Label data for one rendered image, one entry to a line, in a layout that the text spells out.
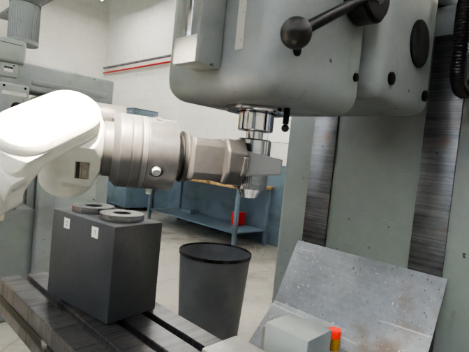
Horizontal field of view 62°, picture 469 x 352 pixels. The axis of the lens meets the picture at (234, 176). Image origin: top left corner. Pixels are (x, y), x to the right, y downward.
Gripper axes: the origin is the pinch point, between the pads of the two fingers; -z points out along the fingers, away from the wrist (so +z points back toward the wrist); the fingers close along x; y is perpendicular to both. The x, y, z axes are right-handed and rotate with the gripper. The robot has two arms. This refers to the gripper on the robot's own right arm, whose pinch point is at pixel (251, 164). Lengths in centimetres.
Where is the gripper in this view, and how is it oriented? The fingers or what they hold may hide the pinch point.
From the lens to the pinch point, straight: 52.9
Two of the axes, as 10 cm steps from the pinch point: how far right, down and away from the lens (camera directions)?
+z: -9.3, -0.9, -3.5
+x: -3.5, -0.8, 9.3
